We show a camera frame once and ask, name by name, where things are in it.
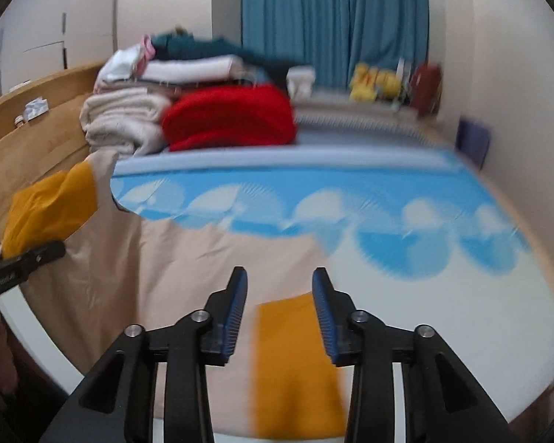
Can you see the white wardrobe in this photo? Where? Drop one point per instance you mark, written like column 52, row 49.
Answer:
column 41, row 32

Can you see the pale blue quilt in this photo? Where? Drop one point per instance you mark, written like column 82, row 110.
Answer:
column 281, row 157

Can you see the purple box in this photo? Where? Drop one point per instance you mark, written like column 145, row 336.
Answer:
column 474, row 143

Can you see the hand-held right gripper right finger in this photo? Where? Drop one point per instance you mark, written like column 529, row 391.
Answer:
column 324, row 307

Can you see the beige fluffy blanket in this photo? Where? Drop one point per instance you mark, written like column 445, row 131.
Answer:
column 120, row 120

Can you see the beige and mustard garment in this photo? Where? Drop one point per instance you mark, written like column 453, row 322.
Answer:
column 166, row 263

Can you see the red blanket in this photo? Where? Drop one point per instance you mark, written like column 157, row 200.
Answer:
column 231, row 115

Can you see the grey striped bedding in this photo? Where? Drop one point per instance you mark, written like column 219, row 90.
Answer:
column 364, row 117

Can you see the pink and white clothes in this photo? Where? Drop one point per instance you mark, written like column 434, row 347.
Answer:
column 124, row 64

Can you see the blue curtain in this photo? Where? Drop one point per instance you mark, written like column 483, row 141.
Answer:
column 332, row 18

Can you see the dark red suitcase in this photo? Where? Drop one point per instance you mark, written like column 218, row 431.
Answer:
column 427, row 87

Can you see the white folded blanket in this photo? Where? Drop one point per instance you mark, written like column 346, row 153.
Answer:
column 189, row 68

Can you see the teal garment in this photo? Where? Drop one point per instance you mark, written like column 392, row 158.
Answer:
column 203, row 46

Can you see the blue and white patterned bed sheet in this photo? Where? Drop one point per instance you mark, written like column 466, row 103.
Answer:
column 443, row 309

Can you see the white cloth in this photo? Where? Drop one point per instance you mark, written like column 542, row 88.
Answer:
column 301, row 80

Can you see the tissue pack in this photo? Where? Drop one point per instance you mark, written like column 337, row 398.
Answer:
column 36, row 108

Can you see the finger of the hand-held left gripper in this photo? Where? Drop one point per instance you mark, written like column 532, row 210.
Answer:
column 48, row 254

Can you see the yellow plush toy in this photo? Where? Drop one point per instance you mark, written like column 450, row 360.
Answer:
column 374, row 83

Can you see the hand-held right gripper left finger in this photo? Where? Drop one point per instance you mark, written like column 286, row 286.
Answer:
column 237, row 307

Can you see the wooden headboard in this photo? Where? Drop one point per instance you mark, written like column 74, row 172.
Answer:
column 41, row 147

